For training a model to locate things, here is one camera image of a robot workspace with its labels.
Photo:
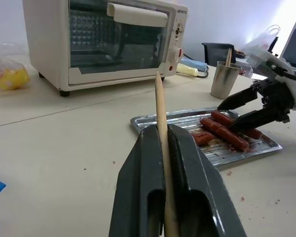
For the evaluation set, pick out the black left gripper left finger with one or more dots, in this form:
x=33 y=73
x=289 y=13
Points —
x=138 y=172

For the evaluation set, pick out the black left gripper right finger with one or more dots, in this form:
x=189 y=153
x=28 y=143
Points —
x=199 y=177

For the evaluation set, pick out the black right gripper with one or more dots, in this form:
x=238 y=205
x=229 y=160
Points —
x=277 y=95

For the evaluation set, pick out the wooden skewer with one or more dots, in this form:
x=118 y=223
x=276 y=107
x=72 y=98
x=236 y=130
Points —
x=229 y=59
x=164 y=138

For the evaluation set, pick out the silver metal cup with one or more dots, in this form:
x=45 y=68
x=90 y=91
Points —
x=224 y=81

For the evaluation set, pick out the short red sausage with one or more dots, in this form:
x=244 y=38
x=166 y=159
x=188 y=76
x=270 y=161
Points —
x=202 y=137

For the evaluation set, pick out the silver metal tray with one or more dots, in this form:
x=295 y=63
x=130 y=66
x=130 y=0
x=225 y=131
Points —
x=162 y=118

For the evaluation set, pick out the black office chair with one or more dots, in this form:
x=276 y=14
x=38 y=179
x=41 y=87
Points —
x=217 y=53

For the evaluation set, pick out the white plastic bag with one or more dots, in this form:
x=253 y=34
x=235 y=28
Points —
x=259 y=40

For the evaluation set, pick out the pale yellow cloth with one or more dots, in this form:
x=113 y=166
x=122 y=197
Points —
x=187 y=69

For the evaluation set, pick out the dark computer monitor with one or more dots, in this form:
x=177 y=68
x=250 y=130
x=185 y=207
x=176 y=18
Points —
x=294 y=47

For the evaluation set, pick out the cream toaster oven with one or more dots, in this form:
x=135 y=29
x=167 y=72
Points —
x=64 y=42

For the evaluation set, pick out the clear bag with yellow contents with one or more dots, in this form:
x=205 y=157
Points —
x=7 y=74

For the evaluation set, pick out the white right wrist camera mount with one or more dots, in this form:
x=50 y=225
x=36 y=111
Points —
x=289 y=79

